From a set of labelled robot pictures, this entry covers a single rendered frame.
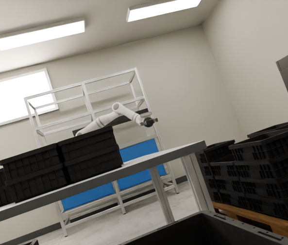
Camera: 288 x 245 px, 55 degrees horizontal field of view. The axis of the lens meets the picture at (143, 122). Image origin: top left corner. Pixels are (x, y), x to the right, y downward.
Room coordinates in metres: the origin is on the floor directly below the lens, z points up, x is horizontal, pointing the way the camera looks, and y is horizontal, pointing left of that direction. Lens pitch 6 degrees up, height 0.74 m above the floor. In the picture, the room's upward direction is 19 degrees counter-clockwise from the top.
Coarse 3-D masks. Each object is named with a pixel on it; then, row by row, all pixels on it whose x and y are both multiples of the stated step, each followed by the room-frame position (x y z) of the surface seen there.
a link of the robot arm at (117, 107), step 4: (116, 104) 2.34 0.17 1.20; (120, 104) 2.33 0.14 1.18; (112, 108) 2.35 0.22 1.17; (116, 108) 2.33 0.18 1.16; (120, 108) 2.31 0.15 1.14; (124, 108) 2.30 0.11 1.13; (116, 112) 2.35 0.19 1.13; (120, 112) 2.31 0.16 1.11; (124, 112) 2.30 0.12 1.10; (128, 112) 2.28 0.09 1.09; (132, 112) 2.28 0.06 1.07; (128, 116) 2.28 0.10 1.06; (132, 116) 2.26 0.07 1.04; (132, 120) 2.29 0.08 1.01
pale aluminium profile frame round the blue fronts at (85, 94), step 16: (96, 80) 4.04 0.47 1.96; (32, 96) 3.85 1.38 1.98; (80, 96) 4.63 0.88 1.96; (144, 96) 4.18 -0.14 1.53; (96, 112) 4.02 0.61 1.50; (64, 128) 4.55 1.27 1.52; (160, 144) 4.18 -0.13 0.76; (176, 192) 4.19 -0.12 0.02; (80, 208) 3.89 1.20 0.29; (96, 208) 4.56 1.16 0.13; (112, 208) 3.97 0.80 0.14; (64, 224) 3.85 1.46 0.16
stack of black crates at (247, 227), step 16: (176, 224) 0.54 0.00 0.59; (192, 224) 0.55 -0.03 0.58; (208, 224) 0.54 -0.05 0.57; (224, 224) 0.46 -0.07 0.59; (240, 224) 0.42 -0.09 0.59; (128, 240) 0.53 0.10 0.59; (144, 240) 0.53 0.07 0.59; (160, 240) 0.53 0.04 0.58; (176, 240) 0.54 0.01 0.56; (192, 240) 0.55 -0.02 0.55; (208, 240) 0.55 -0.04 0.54; (224, 240) 0.49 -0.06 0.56; (240, 240) 0.43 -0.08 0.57; (256, 240) 0.38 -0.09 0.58; (272, 240) 0.34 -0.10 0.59
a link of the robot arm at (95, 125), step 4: (96, 120) 2.40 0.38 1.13; (92, 124) 2.41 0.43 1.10; (96, 124) 2.39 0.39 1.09; (100, 124) 2.39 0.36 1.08; (84, 128) 2.43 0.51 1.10; (88, 128) 2.41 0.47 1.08; (92, 128) 2.41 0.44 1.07; (96, 128) 2.41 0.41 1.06; (80, 132) 2.43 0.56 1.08; (84, 132) 2.42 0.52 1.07
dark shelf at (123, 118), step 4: (136, 112) 4.16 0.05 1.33; (140, 112) 4.18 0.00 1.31; (144, 112) 4.19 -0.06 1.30; (120, 116) 4.11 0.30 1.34; (124, 116) 4.12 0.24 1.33; (116, 120) 4.09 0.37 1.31; (120, 120) 4.12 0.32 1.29; (124, 120) 4.27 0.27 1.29; (128, 120) 4.42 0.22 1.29; (108, 124) 4.15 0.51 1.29; (112, 124) 4.29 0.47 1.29; (116, 124) 4.45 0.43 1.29; (80, 128) 3.97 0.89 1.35; (72, 132) 3.95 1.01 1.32; (76, 132) 3.96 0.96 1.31
